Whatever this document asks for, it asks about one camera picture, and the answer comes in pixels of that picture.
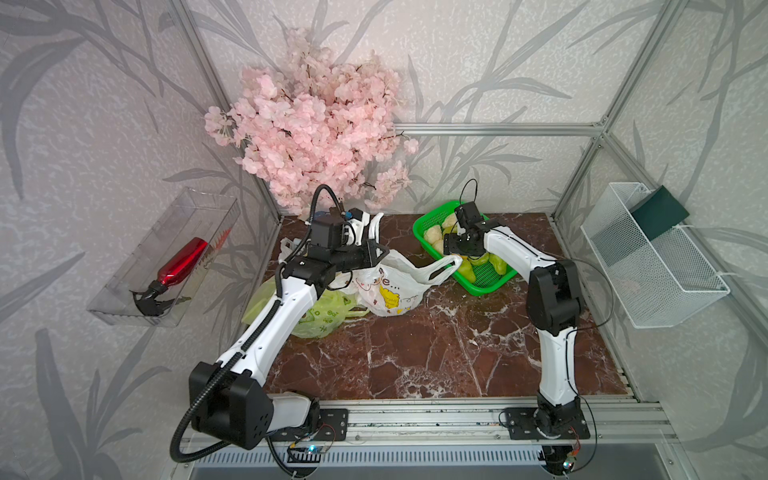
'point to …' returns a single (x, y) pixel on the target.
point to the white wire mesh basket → (659, 283)
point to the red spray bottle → (173, 272)
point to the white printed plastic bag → (394, 285)
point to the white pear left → (433, 234)
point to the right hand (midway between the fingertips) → (453, 245)
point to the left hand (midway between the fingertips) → (389, 251)
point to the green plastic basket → (486, 278)
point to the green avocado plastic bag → (323, 317)
